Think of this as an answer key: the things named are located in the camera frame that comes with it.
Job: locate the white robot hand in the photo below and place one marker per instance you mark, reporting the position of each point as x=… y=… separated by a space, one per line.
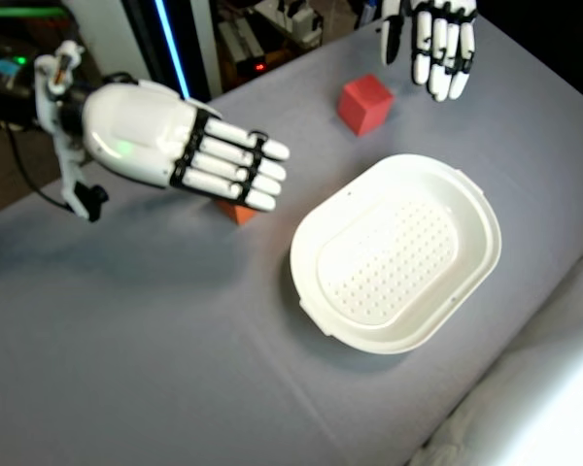
x=136 y=126
x=439 y=43

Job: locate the red cube block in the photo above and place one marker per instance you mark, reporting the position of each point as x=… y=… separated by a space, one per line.
x=364 y=104

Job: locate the orange block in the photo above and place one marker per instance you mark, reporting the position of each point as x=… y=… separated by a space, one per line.
x=238 y=213

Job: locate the black box with red light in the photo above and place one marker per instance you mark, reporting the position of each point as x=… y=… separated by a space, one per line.
x=260 y=68

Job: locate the dark device with green light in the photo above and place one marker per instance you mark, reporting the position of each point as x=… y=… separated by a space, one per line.
x=7 y=68

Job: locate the white perforated plastic basket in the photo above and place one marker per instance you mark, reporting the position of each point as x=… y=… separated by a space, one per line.
x=393 y=252

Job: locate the grey table cloth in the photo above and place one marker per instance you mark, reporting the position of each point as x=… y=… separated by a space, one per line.
x=175 y=340

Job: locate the white bulky cover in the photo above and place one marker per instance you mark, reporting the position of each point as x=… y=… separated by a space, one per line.
x=539 y=388

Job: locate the black post with blue light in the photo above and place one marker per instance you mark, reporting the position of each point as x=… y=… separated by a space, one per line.
x=175 y=43

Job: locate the white wall panel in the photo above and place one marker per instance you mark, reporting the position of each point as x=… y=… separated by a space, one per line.
x=102 y=34

